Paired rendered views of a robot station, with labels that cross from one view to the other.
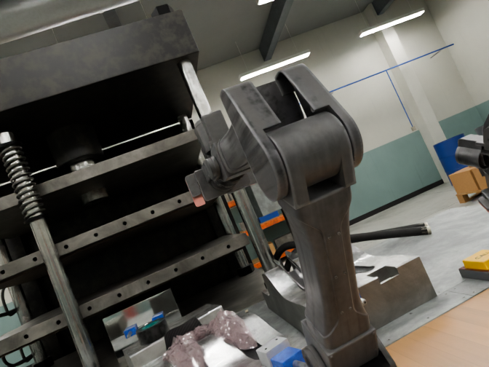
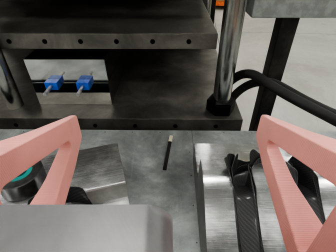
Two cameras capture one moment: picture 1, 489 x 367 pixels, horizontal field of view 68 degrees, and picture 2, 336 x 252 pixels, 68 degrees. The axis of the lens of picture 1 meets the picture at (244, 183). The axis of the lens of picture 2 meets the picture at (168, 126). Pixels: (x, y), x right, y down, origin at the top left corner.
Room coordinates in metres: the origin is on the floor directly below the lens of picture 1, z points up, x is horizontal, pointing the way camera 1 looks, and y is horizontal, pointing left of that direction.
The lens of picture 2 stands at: (0.73, 0.03, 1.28)
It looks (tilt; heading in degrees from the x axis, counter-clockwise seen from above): 37 degrees down; 14
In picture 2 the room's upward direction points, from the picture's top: straight up
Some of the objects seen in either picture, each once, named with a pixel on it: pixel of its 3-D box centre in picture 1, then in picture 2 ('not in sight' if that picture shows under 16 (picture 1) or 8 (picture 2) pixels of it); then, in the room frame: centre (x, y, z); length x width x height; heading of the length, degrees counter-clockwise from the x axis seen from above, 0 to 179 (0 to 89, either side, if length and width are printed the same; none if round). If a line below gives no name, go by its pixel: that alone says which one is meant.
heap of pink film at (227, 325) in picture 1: (200, 338); not in sight; (0.83, 0.23, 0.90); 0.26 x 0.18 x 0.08; 30
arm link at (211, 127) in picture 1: (220, 144); not in sight; (0.63, 0.01, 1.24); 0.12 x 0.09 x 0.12; 14
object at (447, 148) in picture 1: (457, 159); not in sight; (7.22, -4.05, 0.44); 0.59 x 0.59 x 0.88
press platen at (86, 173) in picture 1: (94, 189); not in sight; (1.78, 0.70, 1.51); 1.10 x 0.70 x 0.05; 103
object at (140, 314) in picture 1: (150, 312); (89, 56); (1.65, 0.62, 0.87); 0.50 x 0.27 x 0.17; 13
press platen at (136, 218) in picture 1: (112, 236); not in sight; (1.77, 0.69, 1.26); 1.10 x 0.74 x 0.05; 103
